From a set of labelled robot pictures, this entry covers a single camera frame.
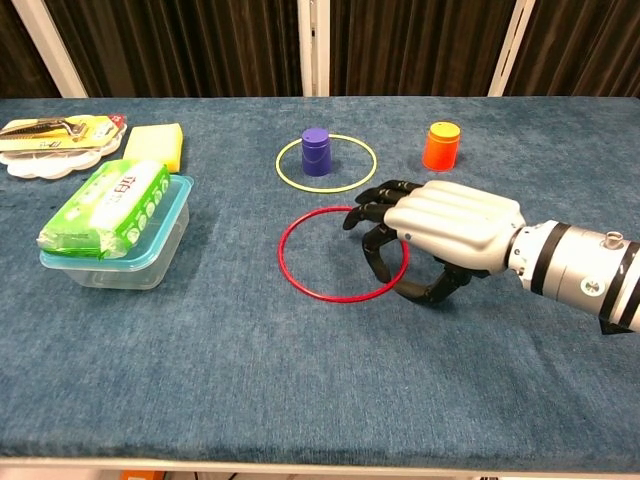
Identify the right black-fingered white robot hand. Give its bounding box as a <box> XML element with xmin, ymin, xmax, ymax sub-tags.
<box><xmin>342</xmin><ymin>178</ymin><xmax>527</xmax><ymax>305</ymax></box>

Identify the yellow thin ring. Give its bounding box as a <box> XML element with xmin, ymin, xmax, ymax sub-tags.
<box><xmin>275</xmin><ymin>133</ymin><xmax>378</xmax><ymax>194</ymax></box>

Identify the red thin ring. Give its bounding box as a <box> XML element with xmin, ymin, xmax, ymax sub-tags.
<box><xmin>277</xmin><ymin>206</ymin><xmax>411</xmax><ymax>304</ymax></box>

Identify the orange cup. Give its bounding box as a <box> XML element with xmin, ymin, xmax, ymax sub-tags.
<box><xmin>422</xmin><ymin>121</ymin><xmax>461</xmax><ymax>173</ymax></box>

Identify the blue cup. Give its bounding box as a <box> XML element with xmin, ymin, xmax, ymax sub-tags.
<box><xmin>301</xmin><ymin>127</ymin><xmax>333</xmax><ymax>178</ymax></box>

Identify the dark pleated curtain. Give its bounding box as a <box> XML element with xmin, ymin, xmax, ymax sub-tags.
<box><xmin>0</xmin><ymin>0</ymin><xmax>62</xmax><ymax>99</ymax></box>
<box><xmin>503</xmin><ymin>0</ymin><xmax>640</xmax><ymax>98</ymax></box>
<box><xmin>327</xmin><ymin>0</ymin><xmax>517</xmax><ymax>98</ymax></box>
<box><xmin>43</xmin><ymin>0</ymin><xmax>304</xmax><ymax>99</ymax></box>

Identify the blue felt table cloth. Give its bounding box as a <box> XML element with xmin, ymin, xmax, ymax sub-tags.
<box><xmin>0</xmin><ymin>96</ymin><xmax>640</xmax><ymax>464</ymax></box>

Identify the yellow sponge block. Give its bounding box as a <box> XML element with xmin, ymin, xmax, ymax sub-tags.
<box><xmin>122</xmin><ymin>122</ymin><xmax>186</xmax><ymax>174</ymax></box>

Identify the clear container with blue lid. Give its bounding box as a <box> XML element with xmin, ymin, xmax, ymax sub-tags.
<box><xmin>38</xmin><ymin>159</ymin><xmax>196</xmax><ymax>292</ymax></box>

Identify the green wet wipes pack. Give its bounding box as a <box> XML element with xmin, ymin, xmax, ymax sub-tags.
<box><xmin>35</xmin><ymin>158</ymin><xmax>173</xmax><ymax>262</ymax></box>

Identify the packaged metal peeler card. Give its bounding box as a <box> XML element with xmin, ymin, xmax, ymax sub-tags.
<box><xmin>0</xmin><ymin>114</ymin><xmax>127</xmax><ymax>153</ymax></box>

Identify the white scalloped plate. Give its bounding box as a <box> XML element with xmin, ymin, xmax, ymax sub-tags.
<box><xmin>0</xmin><ymin>133</ymin><xmax>126</xmax><ymax>179</ymax></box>

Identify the white partition post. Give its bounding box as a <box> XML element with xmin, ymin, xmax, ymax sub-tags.
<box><xmin>487</xmin><ymin>0</ymin><xmax>537</xmax><ymax>98</ymax></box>
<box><xmin>296</xmin><ymin>0</ymin><xmax>332</xmax><ymax>98</ymax></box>
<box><xmin>18</xmin><ymin>0</ymin><xmax>89</xmax><ymax>99</ymax></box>

